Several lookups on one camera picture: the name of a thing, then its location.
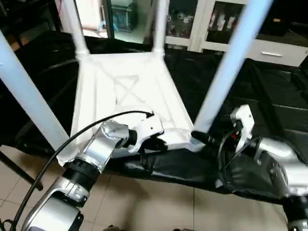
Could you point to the white plastic table top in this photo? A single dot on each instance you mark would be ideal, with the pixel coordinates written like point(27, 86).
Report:
point(125, 86)

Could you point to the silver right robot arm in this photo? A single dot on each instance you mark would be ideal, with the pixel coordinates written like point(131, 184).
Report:
point(279, 168)

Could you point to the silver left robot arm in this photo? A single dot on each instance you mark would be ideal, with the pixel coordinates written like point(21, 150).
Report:
point(82, 173)

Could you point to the black table mat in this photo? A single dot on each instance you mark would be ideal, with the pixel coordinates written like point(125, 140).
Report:
point(260, 106)

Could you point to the white drawer unit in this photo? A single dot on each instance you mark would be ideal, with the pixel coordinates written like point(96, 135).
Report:
point(276, 50)

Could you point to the white glass door cabinet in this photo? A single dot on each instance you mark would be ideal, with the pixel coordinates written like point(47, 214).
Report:
point(202, 21)

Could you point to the teal plastic stool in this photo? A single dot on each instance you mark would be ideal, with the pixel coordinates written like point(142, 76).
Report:
point(122, 14)

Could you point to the black metal table frame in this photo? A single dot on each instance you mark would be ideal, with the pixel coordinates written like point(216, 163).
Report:
point(17, 173)

